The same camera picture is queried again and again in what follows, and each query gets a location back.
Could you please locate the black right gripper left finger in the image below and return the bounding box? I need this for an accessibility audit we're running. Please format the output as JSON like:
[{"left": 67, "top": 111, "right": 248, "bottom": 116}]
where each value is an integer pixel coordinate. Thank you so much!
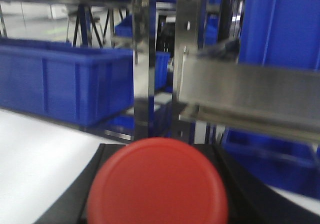
[{"left": 35, "top": 144, "right": 126, "bottom": 224}]

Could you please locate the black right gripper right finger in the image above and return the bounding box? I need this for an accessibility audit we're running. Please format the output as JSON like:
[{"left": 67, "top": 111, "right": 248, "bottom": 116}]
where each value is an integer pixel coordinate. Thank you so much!
[{"left": 193, "top": 144, "right": 320, "bottom": 224}]

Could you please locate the red round button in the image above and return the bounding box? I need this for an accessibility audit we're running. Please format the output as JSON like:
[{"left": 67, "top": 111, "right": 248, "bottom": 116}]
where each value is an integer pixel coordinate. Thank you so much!
[{"left": 87, "top": 138, "right": 229, "bottom": 224}]

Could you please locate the blue bin bottom right shelf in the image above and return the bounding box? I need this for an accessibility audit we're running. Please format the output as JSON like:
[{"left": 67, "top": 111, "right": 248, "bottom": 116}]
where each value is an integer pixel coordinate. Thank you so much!
[{"left": 222, "top": 129, "right": 320, "bottom": 199}]

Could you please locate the blue bin lower left front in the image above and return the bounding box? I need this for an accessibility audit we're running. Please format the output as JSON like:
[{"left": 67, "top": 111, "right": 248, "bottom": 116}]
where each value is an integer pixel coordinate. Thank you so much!
[{"left": 0, "top": 39, "right": 133, "bottom": 126}]

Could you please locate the large blue bin right shelf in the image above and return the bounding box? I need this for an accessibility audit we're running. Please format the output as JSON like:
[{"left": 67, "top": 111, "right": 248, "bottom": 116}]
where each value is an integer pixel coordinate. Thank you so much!
[{"left": 239, "top": 0, "right": 320, "bottom": 71}]

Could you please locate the steel rack upright post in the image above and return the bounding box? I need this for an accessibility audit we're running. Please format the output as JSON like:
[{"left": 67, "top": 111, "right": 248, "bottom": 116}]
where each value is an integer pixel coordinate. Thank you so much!
[{"left": 171, "top": 0, "right": 205, "bottom": 144}]

